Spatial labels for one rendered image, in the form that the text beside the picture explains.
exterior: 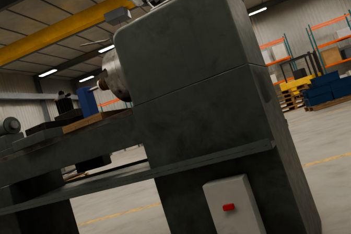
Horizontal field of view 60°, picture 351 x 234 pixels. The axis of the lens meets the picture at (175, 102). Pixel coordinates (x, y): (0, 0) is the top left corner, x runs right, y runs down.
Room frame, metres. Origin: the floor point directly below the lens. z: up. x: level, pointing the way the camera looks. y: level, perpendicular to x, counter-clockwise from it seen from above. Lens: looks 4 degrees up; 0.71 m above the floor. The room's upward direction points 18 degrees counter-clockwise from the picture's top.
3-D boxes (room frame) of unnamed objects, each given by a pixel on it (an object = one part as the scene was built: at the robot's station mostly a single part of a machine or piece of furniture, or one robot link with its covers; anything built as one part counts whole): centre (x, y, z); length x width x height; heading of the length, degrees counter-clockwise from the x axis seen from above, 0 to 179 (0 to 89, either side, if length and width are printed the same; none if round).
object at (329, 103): (7.77, -3.81, 0.39); 1.20 x 0.80 x 0.79; 84
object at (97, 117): (1.83, 0.45, 0.89); 0.36 x 0.30 x 0.04; 154
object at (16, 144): (2.03, 0.79, 0.90); 0.53 x 0.30 x 0.06; 154
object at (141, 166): (1.86, 0.52, 0.53); 2.10 x 0.60 x 0.02; 64
